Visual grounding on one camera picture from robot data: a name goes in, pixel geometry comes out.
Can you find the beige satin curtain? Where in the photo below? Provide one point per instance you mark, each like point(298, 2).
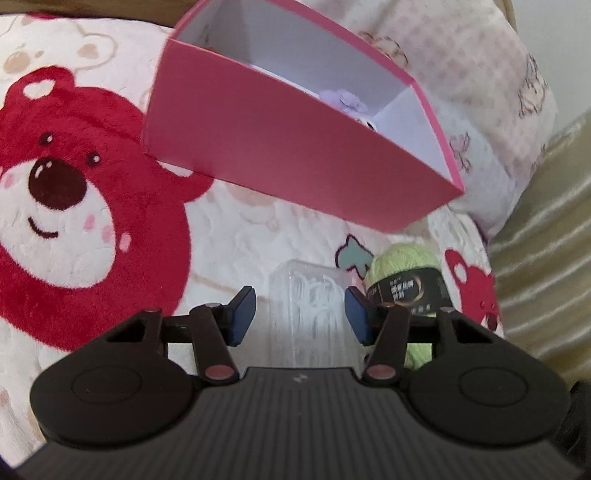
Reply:
point(541, 258)

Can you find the purple plush toy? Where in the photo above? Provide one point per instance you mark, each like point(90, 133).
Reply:
point(348, 103)

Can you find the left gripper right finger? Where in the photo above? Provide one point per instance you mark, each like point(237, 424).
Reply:
point(385, 328)

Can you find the green yarn ball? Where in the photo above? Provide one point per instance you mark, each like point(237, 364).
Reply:
point(408, 274)

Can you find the pink cardboard storage box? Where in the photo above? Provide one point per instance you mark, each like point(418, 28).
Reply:
point(235, 97)

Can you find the red bear blanket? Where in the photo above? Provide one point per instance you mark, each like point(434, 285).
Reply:
point(93, 230)

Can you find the pink patterned pillow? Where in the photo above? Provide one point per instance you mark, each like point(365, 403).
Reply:
point(488, 93)

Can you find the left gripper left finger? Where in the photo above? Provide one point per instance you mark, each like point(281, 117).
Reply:
point(214, 328)

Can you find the clear plastic swab box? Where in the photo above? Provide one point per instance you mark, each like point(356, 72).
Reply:
point(308, 325)

